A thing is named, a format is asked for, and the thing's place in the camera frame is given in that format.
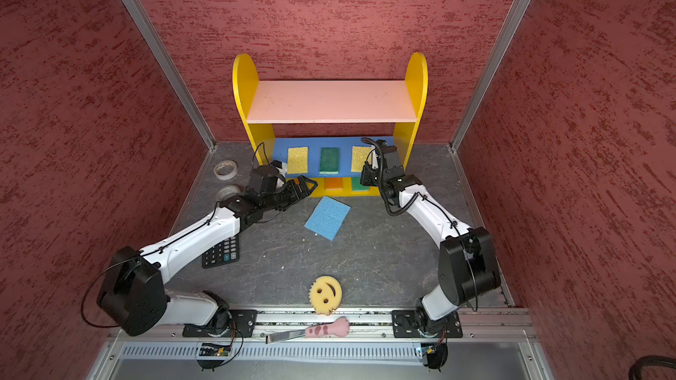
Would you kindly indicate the pink handled scraper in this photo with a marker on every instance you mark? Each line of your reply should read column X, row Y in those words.
column 339, row 328

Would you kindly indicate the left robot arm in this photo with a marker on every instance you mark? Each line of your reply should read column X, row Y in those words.
column 132, row 288

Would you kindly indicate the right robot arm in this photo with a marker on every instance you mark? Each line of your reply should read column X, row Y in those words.
column 467, row 263

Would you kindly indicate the yellow shelf with coloured boards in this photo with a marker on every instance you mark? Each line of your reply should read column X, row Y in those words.
column 262, row 105

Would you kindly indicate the orange sponge front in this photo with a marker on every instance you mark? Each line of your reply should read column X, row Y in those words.
column 333, row 184

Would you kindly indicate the light green sponge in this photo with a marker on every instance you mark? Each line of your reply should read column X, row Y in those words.
column 357, row 186

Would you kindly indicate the blue sponge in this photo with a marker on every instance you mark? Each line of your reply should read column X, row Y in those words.
column 335, row 206
column 326, row 222

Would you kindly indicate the yellow smiley face sponge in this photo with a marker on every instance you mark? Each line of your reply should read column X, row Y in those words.
column 325, row 295

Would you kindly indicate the black calculator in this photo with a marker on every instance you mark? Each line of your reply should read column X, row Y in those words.
column 224, row 253

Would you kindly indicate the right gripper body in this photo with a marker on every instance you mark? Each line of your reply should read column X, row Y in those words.
column 374, row 177

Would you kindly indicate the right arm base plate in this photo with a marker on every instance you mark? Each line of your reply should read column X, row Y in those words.
column 415, row 324

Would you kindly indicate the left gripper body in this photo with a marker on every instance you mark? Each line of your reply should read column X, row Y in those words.
column 282, row 197

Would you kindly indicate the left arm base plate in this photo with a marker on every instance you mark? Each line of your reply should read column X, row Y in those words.
column 224, row 324

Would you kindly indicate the dark green sponge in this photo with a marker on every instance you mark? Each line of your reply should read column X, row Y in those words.
column 330, row 161

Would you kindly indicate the black cable corner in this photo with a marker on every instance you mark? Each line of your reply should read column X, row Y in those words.
column 649, row 361

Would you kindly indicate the clear tape roll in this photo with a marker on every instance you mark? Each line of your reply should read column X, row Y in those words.
column 226, row 170

